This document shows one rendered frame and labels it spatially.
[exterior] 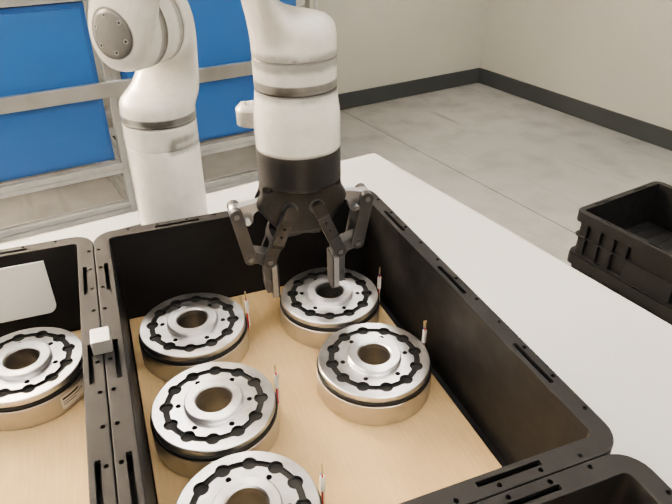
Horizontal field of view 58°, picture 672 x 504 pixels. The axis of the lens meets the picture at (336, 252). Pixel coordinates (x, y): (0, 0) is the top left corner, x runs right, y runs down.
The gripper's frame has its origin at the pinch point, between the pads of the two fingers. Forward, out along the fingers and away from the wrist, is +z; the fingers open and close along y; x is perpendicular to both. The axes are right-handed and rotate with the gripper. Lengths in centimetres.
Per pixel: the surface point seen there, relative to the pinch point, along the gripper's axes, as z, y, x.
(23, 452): 5.7, -26.2, -10.2
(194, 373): 2.8, -11.9, -8.1
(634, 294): 42, 79, 35
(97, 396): -4.1, -18.2, -16.4
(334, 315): 2.9, 2.2, -3.4
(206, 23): 11, 8, 190
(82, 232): 18, -28, 52
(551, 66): 65, 219, 277
